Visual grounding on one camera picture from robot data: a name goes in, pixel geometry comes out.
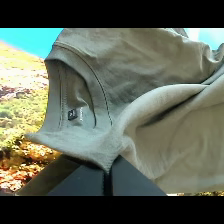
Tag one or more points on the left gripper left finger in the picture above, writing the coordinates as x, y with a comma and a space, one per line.
83, 182

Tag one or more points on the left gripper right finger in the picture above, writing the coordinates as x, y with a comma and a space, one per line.
131, 181

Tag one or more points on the grey T-shirt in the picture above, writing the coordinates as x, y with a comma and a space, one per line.
143, 100

